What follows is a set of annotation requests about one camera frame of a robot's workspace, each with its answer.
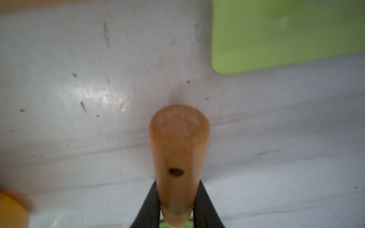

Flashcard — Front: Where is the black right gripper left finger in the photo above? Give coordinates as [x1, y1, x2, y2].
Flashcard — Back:
[130, 182, 161, 228]

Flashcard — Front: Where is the light green fork rake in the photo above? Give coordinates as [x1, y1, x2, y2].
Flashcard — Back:
[149, 104, 210, 228]

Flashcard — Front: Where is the yellow storage box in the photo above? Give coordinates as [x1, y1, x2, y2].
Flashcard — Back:
[1, 192, 29, 228]

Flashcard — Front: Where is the light green spade wooden handle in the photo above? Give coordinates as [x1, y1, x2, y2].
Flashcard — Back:
[211, 1, 365, 75]

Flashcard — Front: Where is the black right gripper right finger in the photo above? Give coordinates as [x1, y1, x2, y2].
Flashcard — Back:
[193, 181, 225, 228]

